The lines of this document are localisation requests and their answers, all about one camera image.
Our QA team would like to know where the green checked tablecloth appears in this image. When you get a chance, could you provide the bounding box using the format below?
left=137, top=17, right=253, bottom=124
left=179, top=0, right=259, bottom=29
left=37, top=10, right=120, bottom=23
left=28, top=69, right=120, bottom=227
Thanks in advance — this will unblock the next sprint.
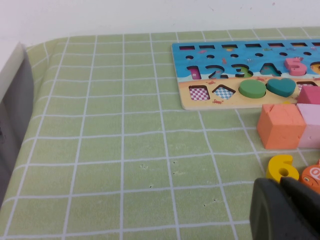
left=0, top=26, right=320, bottom=240

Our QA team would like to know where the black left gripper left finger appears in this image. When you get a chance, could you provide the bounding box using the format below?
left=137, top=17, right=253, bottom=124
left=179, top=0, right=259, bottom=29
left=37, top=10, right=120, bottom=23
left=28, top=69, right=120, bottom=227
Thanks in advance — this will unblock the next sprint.
left=249, top=177, right=316, bottom=240

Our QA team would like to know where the orange wooden cube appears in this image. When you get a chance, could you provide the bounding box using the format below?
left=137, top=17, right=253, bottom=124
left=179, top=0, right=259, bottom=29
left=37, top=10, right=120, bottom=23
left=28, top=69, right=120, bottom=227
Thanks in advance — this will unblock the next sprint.
left=256, top=103, right=307, bottom=151

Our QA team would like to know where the pink number five piece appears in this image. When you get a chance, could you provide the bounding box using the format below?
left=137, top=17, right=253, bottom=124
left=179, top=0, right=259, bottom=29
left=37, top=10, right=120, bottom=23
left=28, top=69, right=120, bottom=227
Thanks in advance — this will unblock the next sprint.
left=283, top=56, right=308, bottom=77

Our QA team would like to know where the blue wooden number puzzle board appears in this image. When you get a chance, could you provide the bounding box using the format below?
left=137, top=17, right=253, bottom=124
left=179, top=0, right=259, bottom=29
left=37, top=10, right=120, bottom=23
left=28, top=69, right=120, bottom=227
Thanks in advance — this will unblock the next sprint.
left=171, top=39, right=320, bottom=111

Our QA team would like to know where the magenta wooden cube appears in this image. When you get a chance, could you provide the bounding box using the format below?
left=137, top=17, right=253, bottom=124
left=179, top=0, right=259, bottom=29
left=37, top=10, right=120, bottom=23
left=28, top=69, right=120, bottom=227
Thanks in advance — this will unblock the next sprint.
left=296, top=84, right=320, bottom=106

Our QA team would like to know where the light pink wooden cube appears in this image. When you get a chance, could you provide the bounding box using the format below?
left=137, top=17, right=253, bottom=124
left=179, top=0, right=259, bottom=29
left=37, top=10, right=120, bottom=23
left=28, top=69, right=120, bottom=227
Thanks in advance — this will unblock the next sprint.
left=296, top=103, right=320, bottom=149

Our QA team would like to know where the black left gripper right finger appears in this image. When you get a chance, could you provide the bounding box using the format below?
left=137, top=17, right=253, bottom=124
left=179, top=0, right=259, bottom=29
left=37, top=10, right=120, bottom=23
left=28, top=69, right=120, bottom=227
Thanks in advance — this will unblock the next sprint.
left=279, top=176, right=320, bottom=240

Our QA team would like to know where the yellow number six piece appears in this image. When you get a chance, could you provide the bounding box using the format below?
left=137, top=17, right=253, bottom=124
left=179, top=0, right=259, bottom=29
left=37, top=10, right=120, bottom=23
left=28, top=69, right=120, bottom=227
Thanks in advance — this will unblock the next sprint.
left=265, top=154, right=300, bottom=182

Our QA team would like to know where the teal heart shape piece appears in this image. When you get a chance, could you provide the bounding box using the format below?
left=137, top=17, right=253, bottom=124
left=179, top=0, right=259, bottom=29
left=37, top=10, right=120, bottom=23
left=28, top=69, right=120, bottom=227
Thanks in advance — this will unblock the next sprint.
left=265, top=77, right=297, bottom=98

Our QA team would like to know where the grey white side panel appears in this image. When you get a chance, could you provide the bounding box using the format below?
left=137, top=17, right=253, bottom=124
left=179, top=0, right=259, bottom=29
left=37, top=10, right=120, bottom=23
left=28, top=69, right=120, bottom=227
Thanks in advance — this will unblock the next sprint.
left=0, top=41, right=35, bottom=208

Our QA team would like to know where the orange fish piece number ten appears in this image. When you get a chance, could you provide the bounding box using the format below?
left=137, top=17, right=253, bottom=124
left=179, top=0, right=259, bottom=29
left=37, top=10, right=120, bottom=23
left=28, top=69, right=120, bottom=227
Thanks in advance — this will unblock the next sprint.
left=298, top=159, right=320, bottom=195

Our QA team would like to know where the green round shape piece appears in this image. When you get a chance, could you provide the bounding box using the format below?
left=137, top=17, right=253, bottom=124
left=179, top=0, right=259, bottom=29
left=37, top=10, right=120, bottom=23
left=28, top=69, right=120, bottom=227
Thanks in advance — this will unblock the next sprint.
left=238, top=79, right=267, bottom=99

